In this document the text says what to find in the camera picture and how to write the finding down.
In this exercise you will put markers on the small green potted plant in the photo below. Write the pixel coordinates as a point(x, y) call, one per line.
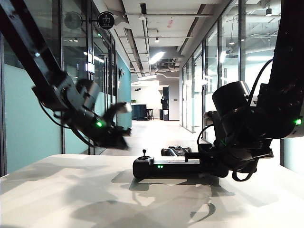
point(134, 101)

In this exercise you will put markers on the ceiling spot light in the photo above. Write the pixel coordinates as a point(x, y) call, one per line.
point(157, 40)

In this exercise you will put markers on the black quadruped robot dog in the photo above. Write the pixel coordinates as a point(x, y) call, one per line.
point(175, 151)

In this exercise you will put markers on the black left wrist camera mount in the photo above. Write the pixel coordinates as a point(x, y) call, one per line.
point(117, 143)

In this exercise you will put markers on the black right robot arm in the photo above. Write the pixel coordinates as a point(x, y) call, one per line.
point(280, 95)

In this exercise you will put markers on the dark green bar counter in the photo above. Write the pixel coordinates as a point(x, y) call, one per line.
point(140, 112)

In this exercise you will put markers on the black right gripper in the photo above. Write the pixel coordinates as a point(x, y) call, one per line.
point(237, 156)

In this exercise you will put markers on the dark bar stool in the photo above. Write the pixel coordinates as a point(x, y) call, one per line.
point(150, 114)

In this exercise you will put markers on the round black hanging sign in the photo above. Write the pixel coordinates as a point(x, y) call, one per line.
point(106, 20)

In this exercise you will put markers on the linear ceiling light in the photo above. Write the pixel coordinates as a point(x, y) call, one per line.
point(156, 58)

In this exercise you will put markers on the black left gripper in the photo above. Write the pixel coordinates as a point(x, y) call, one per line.
point(97, 128)

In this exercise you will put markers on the black wall ornament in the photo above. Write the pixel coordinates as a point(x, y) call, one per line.
point(121, 72)

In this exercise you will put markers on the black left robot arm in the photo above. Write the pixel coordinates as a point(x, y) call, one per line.
point(28, 54)

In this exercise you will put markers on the black pendant lamp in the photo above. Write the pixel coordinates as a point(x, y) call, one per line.
point(268, 12)

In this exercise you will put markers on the black remote control with sticker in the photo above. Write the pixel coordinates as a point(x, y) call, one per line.
point(166, 169)

